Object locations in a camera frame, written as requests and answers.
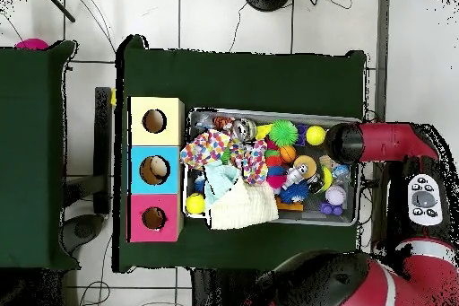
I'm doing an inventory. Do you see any small green spiky ball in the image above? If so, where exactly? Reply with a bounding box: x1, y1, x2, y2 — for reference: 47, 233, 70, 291
269, 120, 299, 147

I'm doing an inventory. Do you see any magenta bowl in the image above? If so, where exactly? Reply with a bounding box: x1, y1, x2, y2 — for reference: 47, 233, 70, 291
15, 38, 51, 51

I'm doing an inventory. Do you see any black rod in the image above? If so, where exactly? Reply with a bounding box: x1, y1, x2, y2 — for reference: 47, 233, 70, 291
37, 0, 76, 23

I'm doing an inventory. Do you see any white baseball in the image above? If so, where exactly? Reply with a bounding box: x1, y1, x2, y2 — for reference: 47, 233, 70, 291
325, 184, 349, 206

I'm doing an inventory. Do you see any yellow smiley ball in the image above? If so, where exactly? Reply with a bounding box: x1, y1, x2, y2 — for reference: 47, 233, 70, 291
185, 192, 207, 215

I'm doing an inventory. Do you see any blue spiky ball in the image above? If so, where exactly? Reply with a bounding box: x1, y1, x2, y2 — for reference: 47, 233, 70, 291
279, 179, 309, 205

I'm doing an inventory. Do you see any silver robot toy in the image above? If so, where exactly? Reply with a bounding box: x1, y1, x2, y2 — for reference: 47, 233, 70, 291
282, 164, 311, 191

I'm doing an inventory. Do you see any plain yellow ball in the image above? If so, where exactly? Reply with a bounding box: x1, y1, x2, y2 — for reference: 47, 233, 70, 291
306, 125, 327, 146

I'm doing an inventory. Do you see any clear shallow mesh bin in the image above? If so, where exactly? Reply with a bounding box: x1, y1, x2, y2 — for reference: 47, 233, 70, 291
184, 109, 363, 227

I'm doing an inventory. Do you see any wooden box with three holes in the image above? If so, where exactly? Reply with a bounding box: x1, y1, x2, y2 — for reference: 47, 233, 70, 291
127, 96, 186, 244

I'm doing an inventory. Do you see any cream yellow cloth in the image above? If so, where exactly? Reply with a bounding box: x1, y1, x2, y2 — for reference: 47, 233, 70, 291
207, 182, 280, 231

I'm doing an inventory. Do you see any orange basketball toy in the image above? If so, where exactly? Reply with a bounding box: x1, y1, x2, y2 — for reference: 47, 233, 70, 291
279, 145, 298, 164

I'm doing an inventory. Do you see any side table with green cloth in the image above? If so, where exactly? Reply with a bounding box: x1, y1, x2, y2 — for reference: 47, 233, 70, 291
0, 39, 79, 271

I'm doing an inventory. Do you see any burger toy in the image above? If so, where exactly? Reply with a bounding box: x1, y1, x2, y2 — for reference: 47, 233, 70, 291
292, 154, 318, 179

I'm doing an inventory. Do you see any rainbow spiky caterpillar toy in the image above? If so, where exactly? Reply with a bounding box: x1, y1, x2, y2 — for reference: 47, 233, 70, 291
264, 140, 288, 191

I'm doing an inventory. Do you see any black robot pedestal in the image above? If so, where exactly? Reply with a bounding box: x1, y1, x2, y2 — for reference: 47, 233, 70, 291
192, 269, 259, 306

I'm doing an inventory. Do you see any polka dot colourful cloth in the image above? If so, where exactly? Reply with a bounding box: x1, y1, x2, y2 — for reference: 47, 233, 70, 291
178, 129, 232, 170
239, 139, 270, 187

